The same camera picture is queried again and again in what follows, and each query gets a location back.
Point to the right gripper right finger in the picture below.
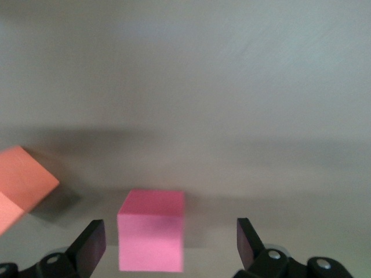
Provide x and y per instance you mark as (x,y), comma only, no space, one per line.
(249,249)

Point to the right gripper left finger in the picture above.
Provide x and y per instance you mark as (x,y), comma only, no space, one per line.
(90,246)

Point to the red foam block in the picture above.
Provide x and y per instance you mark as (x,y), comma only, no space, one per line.
(150,231)

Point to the orange foam block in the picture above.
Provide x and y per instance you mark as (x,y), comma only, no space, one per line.
(23,185)

